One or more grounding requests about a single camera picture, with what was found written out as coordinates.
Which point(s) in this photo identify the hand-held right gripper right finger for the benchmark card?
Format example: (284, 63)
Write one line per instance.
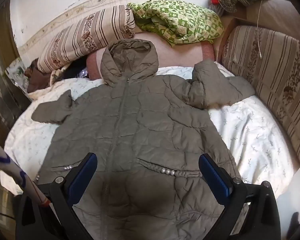
(213, 177)

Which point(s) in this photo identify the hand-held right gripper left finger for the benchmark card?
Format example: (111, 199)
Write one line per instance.
(83, 177)

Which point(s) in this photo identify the grey hooded puffer jacket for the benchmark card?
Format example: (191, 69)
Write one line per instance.
(145, 120)

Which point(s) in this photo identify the white floral bedsheet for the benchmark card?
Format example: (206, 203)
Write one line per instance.
(252, 135)

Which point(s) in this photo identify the white blue-printed garment strip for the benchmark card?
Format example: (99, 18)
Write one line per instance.
(17, 172)

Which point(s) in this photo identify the cream patterned cloth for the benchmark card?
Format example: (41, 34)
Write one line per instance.
(43, 93)

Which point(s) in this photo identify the black cloth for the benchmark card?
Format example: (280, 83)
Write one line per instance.
(73, 70)

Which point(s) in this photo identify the dark brown cloth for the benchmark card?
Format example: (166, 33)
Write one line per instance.
(36, 80)

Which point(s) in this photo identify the striped floral sofa cushion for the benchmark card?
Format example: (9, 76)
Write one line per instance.
(272, 65)

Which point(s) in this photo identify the floral plastic bag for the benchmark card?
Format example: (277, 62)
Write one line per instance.
(15, 70)

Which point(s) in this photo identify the pink quilted mat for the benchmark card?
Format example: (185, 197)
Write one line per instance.
(175, 55)

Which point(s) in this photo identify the wooden cabinet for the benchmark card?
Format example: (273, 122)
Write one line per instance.
(0, 80)

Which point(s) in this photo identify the striped floral beige pillow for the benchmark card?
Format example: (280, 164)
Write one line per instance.
(85, 35)

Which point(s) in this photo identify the green patterned blanket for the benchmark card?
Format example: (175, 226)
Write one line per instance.
(177, 20)

